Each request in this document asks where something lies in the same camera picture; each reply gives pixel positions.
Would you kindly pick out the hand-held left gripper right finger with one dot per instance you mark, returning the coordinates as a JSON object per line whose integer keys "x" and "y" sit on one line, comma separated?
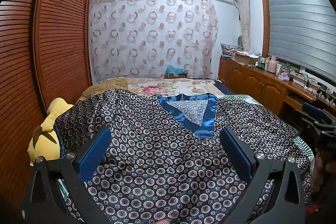
{"x": 237, "y": 153}

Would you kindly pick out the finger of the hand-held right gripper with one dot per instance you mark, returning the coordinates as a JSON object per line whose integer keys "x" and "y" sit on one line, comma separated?
{"x": 312, "y": 109}
{"x": 309, "y": 123}

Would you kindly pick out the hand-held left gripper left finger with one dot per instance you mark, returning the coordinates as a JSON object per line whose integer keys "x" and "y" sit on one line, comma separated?
{"x": 94, "y": 153}

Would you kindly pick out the navy patterned satin pajama top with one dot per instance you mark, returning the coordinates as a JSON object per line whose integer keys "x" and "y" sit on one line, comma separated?
{"x": 157, "y": 161}

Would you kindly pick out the person's right hand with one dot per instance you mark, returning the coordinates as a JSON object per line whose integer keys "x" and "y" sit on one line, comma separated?
{"x": 319, "y": 174}

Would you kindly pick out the person's left hand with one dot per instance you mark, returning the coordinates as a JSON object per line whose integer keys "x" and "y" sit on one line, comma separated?
{"x": 164, "y": 222}

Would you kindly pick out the palm leaf blanket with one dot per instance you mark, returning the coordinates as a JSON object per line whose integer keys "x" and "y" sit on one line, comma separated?
{"x": 304, "y": 145}

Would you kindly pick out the purple tissue pack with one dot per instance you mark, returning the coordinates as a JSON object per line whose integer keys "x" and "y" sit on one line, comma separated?
{"x": 284, "y": 77}

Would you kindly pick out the yellow plush toy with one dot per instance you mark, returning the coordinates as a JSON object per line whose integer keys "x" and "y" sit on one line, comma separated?
{"x": 44, "y": 145}

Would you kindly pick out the pink thermos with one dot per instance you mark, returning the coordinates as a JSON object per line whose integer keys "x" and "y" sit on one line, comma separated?
{"x": 272, "y": 65}

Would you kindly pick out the navy mattress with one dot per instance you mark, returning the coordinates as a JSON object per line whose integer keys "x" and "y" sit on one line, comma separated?
{"x": 223, "y": 88}

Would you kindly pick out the wooden cabinet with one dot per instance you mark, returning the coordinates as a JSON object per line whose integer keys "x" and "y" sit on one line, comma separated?
{"x": 252, "y": 82}

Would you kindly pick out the red cloth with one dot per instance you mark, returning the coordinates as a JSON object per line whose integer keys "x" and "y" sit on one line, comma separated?
{"x": 312, "y": 210}

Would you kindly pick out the open cardboard box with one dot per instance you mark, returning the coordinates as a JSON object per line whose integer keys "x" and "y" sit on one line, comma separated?
{"x": 244, "y": 58}

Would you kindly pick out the grey window blind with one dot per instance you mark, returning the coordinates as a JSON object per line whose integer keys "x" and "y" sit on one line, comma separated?
{"x": 296, "y": 24}

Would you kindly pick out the floral bed sheet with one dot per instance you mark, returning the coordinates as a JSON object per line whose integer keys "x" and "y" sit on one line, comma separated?
{"x": 168, "y": 87}

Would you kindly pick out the small cardboard box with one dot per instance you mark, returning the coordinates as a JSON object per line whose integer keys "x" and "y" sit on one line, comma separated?
{"x": 176, "y": 76}

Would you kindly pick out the stack of folded cloths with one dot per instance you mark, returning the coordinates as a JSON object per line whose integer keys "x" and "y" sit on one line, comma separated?
{"x": 228, "y": 49}

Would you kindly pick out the box with blue cloth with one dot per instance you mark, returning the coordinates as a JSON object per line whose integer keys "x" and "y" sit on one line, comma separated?
{"x": 176, "y": 69}

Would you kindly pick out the cream window curtain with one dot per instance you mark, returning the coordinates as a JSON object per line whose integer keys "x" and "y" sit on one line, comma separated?
{"x": 245, "y": 16}

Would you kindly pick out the wooden louvred wardrobe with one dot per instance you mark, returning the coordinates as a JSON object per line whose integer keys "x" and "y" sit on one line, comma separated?
{"x": 60, "y": 29}

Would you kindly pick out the circle patterned wall curtain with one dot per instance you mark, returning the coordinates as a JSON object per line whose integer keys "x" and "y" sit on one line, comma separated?
{"x": 152, "y": 37}

